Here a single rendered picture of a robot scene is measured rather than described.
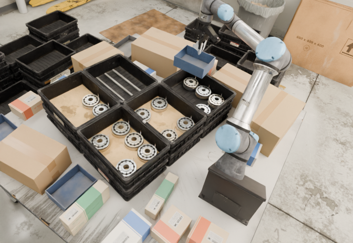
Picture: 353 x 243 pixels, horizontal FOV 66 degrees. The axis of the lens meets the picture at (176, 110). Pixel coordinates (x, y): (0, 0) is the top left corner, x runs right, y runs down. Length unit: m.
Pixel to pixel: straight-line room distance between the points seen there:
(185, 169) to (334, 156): 1.84
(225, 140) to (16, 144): 1.05
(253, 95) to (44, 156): 1.05
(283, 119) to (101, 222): 1.17
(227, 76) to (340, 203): 1.50
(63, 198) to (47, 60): 1.51
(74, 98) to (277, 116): 1.25
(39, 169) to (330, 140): 2.67
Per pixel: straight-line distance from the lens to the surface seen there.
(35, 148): 1.56
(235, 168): 1.34
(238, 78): 1.99
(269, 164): 1.77
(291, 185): 2.65
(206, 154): 1.68
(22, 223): 2.36
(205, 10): 1.56
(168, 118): 1.64
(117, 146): 1.51
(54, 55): 2.78
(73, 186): 1.57
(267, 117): 1.72
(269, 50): 1.23
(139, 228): 1.34
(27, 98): 1.95
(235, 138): 1.18
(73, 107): 1.74
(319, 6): 3.88
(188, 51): 1.73
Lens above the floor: 2.05
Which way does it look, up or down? 46 degrees down
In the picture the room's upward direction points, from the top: 8 degrees clockwise
